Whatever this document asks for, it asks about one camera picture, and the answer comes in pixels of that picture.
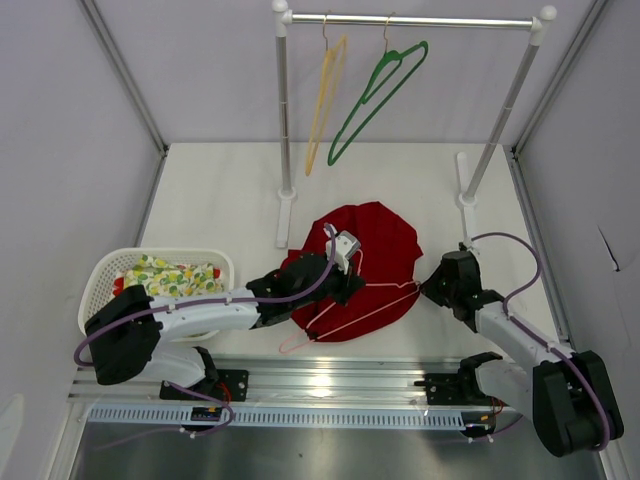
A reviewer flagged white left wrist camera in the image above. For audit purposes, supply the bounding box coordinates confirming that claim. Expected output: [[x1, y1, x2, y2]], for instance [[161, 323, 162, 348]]
[[326, 225, 361, 274]]

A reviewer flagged red skirt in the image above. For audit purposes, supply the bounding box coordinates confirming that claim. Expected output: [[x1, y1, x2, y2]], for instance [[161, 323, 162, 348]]
[[278, 200, 424, 345]]

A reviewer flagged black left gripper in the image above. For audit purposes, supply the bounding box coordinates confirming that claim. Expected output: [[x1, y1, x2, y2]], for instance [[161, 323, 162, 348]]
[[291, 251, 364, 310]]

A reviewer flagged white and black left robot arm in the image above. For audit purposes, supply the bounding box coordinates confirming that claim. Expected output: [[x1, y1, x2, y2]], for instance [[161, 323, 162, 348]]
[[74, 253, 365, 400]]

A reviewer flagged yellow hanger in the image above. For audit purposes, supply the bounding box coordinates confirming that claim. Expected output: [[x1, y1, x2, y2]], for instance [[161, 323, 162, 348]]
[[304, 15, 348, 177]]

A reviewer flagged pink wire hanger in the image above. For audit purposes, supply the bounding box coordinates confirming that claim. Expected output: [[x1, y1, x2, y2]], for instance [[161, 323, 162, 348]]
[[278, 246, 423, 355]]

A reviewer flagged aluminium mounting rail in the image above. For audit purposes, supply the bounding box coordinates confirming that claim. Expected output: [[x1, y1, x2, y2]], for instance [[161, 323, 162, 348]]
[[66, 355, 460, 409]]

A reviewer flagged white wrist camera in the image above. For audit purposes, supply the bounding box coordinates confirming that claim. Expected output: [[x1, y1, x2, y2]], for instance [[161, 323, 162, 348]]
[[326, 225, 361, 274], [458, 240, 480, 255]]

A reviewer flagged white slotted cable duct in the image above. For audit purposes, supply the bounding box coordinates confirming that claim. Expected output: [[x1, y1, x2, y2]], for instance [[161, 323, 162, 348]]
[[88, 404, 465, 431]]

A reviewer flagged lemon print cloth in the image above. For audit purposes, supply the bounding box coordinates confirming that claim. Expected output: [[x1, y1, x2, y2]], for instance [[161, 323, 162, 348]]
[[110, 249, 235, 299]]

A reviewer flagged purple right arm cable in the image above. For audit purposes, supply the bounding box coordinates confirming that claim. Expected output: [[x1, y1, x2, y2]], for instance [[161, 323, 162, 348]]
[[469, 232, 614, 449]]

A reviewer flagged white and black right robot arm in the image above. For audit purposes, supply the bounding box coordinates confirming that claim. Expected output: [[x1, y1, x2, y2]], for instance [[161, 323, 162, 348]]
[[420, 251, 624, 457]]

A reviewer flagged green hanger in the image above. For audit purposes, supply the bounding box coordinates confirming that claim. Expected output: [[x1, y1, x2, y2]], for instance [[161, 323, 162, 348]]
[[327, 20, 430, 166]]

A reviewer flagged white metal clothes rack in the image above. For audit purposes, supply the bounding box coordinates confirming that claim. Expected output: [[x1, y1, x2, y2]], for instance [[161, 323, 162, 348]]
[[271, 1, 557, 249]]

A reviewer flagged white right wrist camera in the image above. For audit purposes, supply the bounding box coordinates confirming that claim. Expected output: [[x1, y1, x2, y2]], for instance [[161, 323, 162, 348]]
[[458, 240, 480, 255]]

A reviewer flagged white plastic laundry basket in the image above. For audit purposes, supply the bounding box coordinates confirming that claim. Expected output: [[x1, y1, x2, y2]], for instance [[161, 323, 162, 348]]
[[78, 246, 235, 343]]

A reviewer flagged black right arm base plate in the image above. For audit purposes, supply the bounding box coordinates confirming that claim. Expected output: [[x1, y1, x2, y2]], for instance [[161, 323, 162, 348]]
[[413, 373, 473, 406]]

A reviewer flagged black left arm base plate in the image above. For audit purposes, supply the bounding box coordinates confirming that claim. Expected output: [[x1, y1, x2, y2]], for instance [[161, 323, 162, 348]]
[[159, 369, 250, 403]]

